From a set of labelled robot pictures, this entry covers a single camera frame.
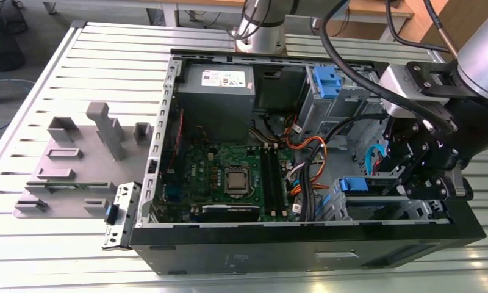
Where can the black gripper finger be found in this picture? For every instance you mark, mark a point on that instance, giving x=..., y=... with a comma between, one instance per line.
x=440, y=189
x=408, y=143

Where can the grey power supply unit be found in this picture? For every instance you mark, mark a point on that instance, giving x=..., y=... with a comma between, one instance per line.
x=215, y=103

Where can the blue drive latch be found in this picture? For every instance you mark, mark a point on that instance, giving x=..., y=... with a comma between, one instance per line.
x=328, y=81

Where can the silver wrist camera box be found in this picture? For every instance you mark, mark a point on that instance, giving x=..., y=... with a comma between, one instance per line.
x=396, y=82

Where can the black bin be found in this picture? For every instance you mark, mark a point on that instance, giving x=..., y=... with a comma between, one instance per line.
x=5, y=52

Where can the green motherboard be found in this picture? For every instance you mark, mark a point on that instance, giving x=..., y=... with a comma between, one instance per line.
x=203, y=171

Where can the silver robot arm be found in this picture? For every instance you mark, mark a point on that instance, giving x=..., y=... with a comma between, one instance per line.
x=265, y=36

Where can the black RAM slot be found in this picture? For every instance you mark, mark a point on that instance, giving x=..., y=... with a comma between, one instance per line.
x=269, y=177
x=280, y=177

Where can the grey metal desk frame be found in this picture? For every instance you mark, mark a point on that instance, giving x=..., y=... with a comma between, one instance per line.
x=169, y=16

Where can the wooden desk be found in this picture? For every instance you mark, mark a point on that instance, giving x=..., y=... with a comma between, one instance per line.
x=366, y=13

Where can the black graphics card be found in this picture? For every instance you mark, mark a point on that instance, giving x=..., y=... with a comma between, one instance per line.
x=227, y=212

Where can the wooden cabinet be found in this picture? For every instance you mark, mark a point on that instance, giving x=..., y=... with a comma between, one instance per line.
x=456, y=18

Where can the grey parts rack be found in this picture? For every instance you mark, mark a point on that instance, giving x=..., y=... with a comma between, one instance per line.
x=86, y=171

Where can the metal disk bay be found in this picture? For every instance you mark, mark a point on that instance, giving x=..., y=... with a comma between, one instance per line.
x=390, y=210

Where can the grey expansion slot bracket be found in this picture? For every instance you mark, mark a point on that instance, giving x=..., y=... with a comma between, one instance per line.
x=125, y=195

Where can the grey optical drive cage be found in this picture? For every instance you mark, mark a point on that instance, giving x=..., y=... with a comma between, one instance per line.
x=330, y=110

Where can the black PC case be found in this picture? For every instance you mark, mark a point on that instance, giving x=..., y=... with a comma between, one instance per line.
x=269, y=250

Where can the silver CPU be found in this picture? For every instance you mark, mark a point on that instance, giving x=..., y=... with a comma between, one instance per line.
x=237, y=178

